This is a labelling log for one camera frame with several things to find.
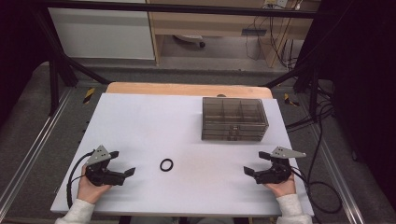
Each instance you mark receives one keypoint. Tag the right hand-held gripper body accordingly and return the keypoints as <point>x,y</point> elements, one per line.
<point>274,175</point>

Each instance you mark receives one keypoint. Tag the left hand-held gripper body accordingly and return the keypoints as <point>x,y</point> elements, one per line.
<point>102,177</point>

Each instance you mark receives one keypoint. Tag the transparent brown drawer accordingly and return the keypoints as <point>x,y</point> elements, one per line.
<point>218,136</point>

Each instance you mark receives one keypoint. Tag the transparent brown drawer box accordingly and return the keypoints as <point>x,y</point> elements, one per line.
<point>233,112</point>

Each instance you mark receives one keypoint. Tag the person's right hand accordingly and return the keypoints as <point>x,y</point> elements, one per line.
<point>283,189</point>

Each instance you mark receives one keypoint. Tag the person's left hand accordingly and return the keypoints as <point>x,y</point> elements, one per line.
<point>88,191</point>

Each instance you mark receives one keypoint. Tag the yellow black tape strip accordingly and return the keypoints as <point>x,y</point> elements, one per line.
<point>89,95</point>
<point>291,101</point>

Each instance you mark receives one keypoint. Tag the black metal stand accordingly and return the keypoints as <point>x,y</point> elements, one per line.
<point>53,87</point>
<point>313,93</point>

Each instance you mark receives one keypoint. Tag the white cabinet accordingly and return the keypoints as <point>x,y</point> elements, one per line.
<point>99,34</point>

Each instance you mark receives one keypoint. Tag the dark power strip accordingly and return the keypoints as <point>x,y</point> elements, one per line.
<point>253,32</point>

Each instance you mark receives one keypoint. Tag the black curtain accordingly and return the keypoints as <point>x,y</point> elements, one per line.
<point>15,46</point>
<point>367,77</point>

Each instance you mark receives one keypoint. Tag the white chair base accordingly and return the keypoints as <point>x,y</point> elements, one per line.
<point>188,38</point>

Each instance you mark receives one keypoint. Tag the wooden desk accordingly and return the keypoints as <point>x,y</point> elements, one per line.
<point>202,25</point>

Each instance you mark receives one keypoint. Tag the black metal crossbar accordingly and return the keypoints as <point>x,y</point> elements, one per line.
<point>186,8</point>

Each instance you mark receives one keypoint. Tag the aluminium floor rail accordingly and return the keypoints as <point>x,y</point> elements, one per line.
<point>327,154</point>
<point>39,140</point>

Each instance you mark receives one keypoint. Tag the white wall socket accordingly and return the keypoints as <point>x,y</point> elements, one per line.
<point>281,3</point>

